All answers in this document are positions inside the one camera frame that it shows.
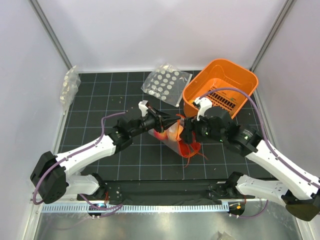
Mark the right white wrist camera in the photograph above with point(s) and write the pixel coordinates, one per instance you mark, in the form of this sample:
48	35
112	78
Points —
202	104

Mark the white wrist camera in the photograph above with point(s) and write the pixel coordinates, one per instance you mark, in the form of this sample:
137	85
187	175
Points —
143	107
202	104

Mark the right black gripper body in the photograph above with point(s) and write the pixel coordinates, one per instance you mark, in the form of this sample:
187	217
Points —
202	130

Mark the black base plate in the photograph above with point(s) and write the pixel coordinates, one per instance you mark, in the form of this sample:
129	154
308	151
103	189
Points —
169	192

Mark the white dotted zip bag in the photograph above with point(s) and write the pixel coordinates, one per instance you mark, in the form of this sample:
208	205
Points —
167	83

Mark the red toy lobster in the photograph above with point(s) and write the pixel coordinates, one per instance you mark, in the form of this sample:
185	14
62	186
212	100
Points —
187	150

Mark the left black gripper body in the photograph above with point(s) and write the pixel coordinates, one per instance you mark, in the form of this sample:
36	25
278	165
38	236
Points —
153	120

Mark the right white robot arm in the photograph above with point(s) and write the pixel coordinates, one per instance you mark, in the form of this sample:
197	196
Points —
295	189

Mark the orange zip top bag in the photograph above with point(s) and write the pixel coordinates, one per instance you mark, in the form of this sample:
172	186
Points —
167	142

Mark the toy peach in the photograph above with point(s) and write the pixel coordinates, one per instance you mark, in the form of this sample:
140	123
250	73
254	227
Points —
173	133

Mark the slotted cable duct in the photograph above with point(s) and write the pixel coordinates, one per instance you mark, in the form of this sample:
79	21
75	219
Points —
85	208

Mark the orange plastic basket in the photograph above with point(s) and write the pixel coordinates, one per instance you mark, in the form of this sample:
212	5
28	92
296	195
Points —
220	73

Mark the red toy apple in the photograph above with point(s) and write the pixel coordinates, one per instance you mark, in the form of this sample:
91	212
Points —
160	135

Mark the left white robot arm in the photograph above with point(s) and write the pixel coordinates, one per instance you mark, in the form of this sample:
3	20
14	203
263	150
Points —
56	175

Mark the clear bag at wall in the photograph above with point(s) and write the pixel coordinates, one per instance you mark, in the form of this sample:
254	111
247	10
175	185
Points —
70	87

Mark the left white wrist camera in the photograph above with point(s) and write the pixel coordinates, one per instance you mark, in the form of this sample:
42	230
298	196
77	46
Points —
143	107

